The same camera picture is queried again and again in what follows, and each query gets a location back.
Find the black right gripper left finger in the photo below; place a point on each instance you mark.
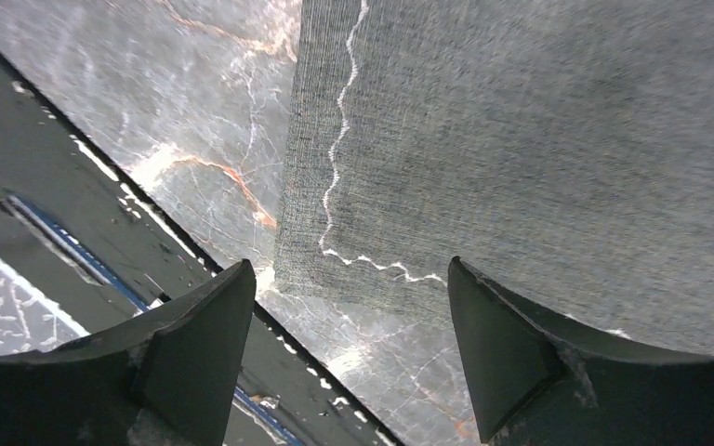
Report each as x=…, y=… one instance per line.
x=164, y=377

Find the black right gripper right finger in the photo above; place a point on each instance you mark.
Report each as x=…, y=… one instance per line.
x=537, y=377

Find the grey cloth napkin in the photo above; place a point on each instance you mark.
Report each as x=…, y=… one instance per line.
x=563, y=148

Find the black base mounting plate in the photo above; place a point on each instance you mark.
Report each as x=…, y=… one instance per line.
x=77, y=228

